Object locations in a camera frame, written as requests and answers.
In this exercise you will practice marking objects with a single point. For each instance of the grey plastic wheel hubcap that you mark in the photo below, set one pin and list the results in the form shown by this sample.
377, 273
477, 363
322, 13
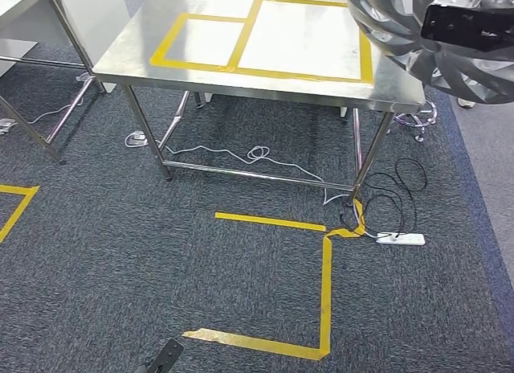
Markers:
385, 24

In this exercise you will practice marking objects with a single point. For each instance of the stainless steel workbench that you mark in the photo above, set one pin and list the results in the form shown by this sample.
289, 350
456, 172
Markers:
385, 88

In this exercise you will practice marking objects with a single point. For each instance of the yellow workbench tape outline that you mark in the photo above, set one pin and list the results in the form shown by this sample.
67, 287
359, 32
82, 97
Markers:
366, 56

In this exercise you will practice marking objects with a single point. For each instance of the black round seat stool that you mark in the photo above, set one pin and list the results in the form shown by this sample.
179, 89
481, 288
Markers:
417, 120

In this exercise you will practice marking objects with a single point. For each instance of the white power strip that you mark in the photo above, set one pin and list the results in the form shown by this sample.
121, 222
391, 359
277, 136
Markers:
402, 239

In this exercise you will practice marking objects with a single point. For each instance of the yellow floor tape square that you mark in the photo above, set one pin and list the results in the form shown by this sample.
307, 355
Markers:
16, 190
325, 296

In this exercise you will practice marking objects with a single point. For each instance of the white socket adaptor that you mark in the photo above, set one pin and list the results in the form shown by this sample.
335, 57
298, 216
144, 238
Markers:
137, 138

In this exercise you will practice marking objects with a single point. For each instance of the stainless steel table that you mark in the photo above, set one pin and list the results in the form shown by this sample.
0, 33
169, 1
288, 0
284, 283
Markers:
19, 3

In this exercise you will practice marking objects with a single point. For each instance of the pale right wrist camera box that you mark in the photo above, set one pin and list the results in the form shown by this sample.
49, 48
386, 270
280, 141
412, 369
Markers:
457, 0

